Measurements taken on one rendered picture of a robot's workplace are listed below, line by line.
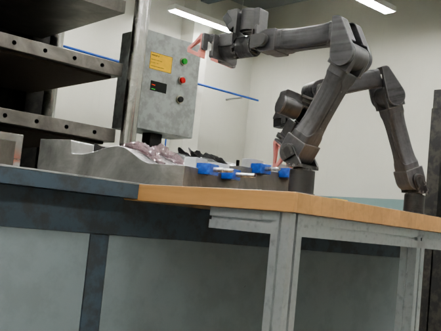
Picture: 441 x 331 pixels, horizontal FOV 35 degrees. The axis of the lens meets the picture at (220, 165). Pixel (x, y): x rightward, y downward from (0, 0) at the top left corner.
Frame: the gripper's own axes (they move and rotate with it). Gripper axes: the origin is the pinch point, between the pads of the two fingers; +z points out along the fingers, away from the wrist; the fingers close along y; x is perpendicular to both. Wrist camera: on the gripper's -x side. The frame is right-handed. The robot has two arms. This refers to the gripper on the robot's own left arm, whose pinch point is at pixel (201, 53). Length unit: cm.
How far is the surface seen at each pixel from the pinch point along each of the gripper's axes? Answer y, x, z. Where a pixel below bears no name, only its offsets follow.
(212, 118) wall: -653, -126, 604
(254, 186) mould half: -14.3, 36.3, -11.9
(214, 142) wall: -663, -90, 603
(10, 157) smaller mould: 51, 37, 10
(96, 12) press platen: -21, -30, 80
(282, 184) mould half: -25.1, 34.3, -13.4
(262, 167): -12.9, 31.0, -15.1
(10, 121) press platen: 14, 19, 73
